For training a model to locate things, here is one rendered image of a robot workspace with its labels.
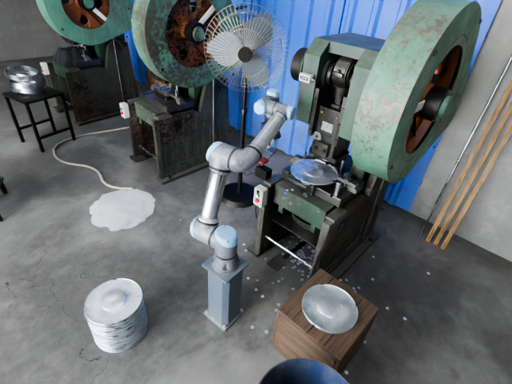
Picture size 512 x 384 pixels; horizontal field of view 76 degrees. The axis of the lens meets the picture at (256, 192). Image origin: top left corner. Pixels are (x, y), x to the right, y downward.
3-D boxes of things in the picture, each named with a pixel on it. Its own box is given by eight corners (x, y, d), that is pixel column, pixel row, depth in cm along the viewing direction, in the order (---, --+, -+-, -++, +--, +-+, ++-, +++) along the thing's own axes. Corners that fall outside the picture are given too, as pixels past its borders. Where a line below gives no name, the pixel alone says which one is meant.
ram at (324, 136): (328, 161, 189) (339, 112, 172) (306, 152, 197) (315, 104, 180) (343, 152, 200) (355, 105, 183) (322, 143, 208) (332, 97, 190)
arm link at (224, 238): (228, 262, 165) (229, 243, 157) (207, 251, 170) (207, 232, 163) (241, 248, 174) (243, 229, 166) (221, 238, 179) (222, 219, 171)
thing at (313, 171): (280, 170, 198) (280, 169, 197) (308, 155, 216) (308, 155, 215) (320, 191, 183) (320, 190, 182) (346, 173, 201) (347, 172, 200)
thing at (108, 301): (142, 318, 168) (142, 317, 168) (81, 331, 160) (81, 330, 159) (141, 275, 190) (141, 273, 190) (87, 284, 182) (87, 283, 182)
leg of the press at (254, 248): (257, 257, 243) (269, 151, 191) (246, 250, 249) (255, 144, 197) (324, 207, 301) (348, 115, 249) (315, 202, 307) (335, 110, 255)
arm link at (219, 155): (207, 250, 167) (232, 148, 151) (185, 238, 173) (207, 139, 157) (220, 244, 178) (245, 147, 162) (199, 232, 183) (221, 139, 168)
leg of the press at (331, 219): (316, 302, 215) (349, 191, 163) (302, 292, 221) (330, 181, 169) (379, 237, 273) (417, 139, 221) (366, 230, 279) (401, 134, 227)
